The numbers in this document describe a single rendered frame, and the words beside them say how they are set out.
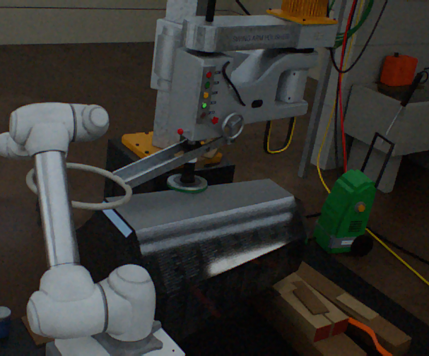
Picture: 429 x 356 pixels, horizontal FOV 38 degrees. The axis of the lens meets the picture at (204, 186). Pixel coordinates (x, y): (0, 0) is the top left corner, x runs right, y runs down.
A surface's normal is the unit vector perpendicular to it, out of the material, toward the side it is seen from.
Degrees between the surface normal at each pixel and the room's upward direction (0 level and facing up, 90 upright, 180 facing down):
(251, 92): 90
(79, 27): 90
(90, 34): 90
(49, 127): 53
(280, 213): 45
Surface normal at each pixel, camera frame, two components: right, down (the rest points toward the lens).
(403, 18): 0.57, 0.42
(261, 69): -0.39, -0.57
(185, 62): -0.77, 0.18
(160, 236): 0.50, -0.33
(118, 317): 0.39, 0.38
